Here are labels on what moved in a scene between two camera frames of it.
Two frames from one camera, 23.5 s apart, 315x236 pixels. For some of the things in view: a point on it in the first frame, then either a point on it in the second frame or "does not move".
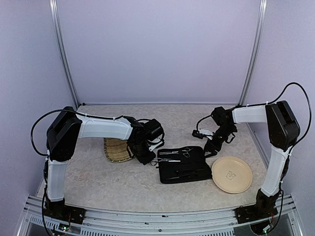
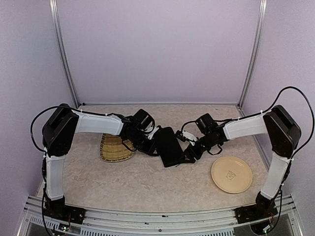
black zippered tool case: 182,164 -> 169,146
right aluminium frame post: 256,52 does not move
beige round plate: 232,174 does not move
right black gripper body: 225,132 -> 208,143
